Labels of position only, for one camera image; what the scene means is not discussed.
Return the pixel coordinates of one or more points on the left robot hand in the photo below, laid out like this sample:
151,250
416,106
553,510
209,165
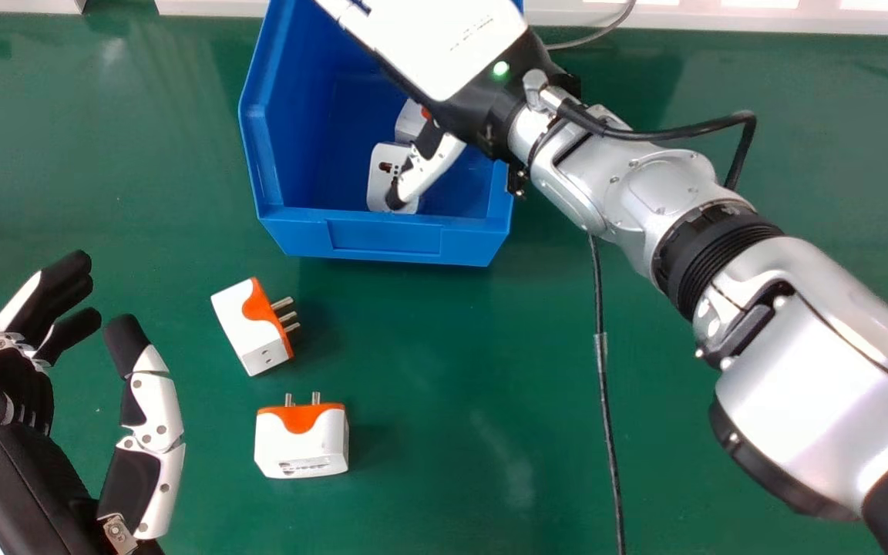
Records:
139,432

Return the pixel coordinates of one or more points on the blue plastic bin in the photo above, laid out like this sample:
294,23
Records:
313,139

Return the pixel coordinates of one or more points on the white-and-orange plug adapter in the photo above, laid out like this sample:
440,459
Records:
255,327
301,439
381,173

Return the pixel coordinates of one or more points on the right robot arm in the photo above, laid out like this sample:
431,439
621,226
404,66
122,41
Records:
760,277

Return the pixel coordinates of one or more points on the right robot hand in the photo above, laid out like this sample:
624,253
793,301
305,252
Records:
444,38

